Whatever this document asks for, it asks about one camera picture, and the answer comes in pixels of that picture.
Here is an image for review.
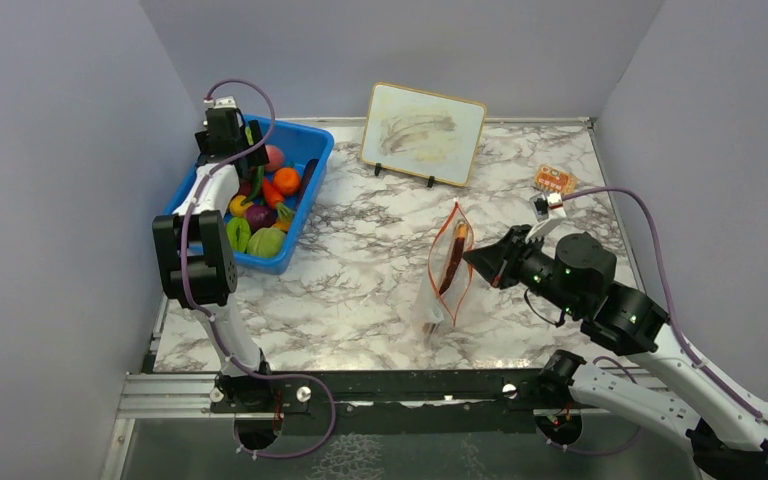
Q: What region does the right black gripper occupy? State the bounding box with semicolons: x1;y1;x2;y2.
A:
463;224;584;317

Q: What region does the clear zip top bag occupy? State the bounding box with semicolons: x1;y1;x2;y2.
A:
410;199;474;344

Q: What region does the toy green starfruit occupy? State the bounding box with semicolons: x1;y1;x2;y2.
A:
226;217;252;253

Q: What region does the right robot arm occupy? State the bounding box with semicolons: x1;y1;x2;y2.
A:
463;225;768;479

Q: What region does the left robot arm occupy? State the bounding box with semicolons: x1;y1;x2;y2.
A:
152;99;275;411

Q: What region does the orange snack packet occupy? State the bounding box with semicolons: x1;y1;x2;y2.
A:
534;164;578;195

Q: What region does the whiteboard on stand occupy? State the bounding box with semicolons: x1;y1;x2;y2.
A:
359;82;487;187

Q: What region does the toy purple eggplant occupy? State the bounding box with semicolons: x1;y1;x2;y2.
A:
296;158;319;206

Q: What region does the toy orange tangerine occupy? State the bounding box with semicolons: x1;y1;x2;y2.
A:
272;167;302;197

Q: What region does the blue plastic bin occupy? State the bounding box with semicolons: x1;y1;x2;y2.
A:
161;112;334;275

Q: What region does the toy green cabbage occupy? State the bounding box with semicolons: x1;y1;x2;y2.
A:
245;227;287;259

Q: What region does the toy carrot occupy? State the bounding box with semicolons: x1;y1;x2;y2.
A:
261;178;295;222

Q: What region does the toy green chili pepper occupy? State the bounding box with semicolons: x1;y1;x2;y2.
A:
245;166;265;202

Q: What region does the toy yellow lemon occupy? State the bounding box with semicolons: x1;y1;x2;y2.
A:
228;195;254;218

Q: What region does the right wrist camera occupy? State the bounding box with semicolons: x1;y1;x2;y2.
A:
526;192;567;243

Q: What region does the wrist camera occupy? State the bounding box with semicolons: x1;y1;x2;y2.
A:
526;192;567;243
203;96;238;111

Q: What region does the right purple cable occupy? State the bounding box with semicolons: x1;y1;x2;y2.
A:
534;186;768;463

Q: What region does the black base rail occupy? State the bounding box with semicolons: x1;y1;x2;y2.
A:
209;368;580;437

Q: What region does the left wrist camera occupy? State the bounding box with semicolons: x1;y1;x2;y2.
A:
203;96;238;111

